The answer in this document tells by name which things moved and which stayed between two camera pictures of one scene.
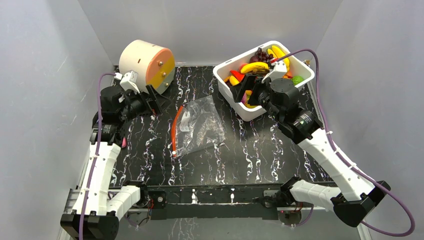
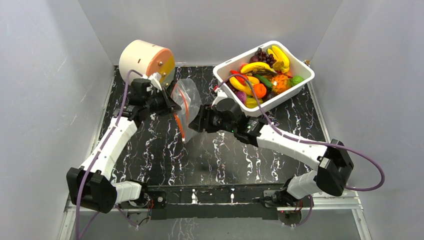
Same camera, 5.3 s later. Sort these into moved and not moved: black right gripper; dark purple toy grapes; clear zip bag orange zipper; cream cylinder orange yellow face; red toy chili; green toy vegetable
Moved: black right gripper; clear zip bag orange zipper
Not moved: dark purple toy grapes; red toy chili; green toy vegetable; cream cylinder orange yellow face
